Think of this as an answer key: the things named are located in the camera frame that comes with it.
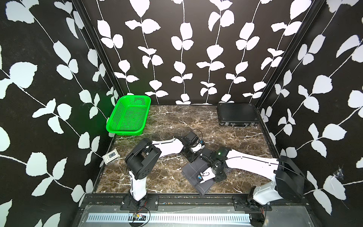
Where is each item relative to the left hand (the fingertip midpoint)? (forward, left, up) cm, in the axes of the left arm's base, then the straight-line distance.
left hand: (195, 156), depth 90 cm
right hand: (-12, -8, +4) cm, 15 cm away
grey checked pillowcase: (-10, +4, 0) cm, 11 cm away
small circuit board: (-31, +32, -2) cm, 45 cm away
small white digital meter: (+1, +54, +1) cm, 54 cm away
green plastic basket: (+36, +50, 0) cm, 62 cm away
